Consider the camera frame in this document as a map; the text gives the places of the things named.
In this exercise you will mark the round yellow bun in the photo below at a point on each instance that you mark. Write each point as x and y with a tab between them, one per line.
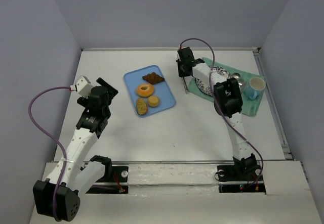
153	101

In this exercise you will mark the metal spoon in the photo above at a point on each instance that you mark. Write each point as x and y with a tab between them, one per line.
236	76

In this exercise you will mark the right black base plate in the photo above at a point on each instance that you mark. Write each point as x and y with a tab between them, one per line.
230	182

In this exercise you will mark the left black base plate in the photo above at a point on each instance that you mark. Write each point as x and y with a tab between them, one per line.
113	183

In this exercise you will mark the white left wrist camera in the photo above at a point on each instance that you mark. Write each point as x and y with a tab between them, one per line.
83	86

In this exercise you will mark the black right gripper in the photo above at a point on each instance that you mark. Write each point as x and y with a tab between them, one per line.
183	67

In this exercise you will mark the green cloth mat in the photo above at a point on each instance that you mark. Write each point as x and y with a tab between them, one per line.
253	105

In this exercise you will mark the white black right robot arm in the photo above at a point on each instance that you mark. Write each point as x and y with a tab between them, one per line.
228	104

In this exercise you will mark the dark brown croissant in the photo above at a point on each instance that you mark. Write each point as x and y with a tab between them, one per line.
153	78

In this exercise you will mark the oval seeded bread roll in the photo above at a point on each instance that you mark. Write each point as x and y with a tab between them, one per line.
141	106

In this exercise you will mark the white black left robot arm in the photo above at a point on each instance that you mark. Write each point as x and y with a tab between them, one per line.
58	196

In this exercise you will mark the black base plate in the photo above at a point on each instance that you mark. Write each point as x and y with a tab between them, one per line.
230	182
113	183

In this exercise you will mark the orange glazed donut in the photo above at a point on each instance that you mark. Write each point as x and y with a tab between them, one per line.
145	90

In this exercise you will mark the blue floral plate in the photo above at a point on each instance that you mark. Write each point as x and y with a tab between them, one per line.
204	88

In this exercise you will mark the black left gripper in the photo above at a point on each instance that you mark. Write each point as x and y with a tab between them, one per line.
107	87

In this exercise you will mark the metal kitchen tongs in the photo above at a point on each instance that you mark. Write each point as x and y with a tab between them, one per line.
185	85

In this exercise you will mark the aluminium front rail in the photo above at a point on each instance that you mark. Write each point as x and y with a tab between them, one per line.
175	162

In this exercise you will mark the light blue mug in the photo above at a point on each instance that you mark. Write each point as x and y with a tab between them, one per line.
254	88

